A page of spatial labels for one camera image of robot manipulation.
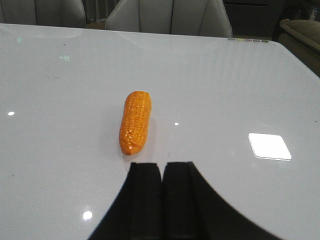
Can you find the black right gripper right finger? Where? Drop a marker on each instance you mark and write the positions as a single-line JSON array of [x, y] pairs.
[[193, 210]]

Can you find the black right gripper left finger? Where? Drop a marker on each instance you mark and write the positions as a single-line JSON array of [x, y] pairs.
[[136, 212]]

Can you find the orange toy corn cob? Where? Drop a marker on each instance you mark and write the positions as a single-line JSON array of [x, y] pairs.
[[134, 126]]

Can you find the colourful sticker strip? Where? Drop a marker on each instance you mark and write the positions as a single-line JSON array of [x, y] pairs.
[[248, 40]]

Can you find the grey upholstered chair right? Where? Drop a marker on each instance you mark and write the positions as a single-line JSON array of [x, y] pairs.
[[205, 18]]

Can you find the grey upholstered chair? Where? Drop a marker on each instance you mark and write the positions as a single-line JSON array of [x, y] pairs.
[[205, 18], [56, 13]]

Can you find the olive cushioned seat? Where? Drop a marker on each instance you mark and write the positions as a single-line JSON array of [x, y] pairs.
[[302, 38]]

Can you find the grey upholstered chair left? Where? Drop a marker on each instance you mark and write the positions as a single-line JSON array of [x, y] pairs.
[[56, 13]]

